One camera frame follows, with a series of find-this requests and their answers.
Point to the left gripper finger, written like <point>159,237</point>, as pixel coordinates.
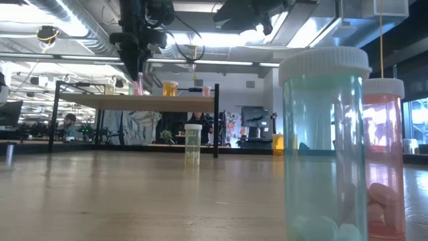
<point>131,63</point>
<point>143,55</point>

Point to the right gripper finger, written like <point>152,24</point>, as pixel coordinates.
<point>244,26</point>
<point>230,13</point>

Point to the red translucent medicine bottle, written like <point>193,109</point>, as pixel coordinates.
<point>206,92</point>
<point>138,85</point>
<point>384,134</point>

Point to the yellow-green translucent medicine bottle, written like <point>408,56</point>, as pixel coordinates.
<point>109,89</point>
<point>193,147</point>

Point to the large orange medicine bottle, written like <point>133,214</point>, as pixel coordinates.
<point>170,89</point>

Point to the long fluorescent tube light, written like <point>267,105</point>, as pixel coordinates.
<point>234,62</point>

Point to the grey square vent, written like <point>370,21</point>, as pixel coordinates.
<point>250,84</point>
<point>198,82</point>

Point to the white draped cover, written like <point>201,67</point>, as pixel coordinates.
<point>140,127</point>

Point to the small potted plant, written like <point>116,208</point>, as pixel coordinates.
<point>166,135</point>

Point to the person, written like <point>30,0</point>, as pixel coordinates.
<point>200,122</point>
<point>69,125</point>

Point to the black screen on stand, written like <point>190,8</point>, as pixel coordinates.
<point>254,117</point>

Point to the floral patterned cloth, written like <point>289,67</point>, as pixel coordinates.
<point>233,129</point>

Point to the black computer monitor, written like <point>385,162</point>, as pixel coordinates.
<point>10,114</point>

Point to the wooden shelf black frame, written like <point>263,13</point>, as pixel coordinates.
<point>133,103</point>

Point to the grey metal post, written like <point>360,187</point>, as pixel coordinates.
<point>9,154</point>

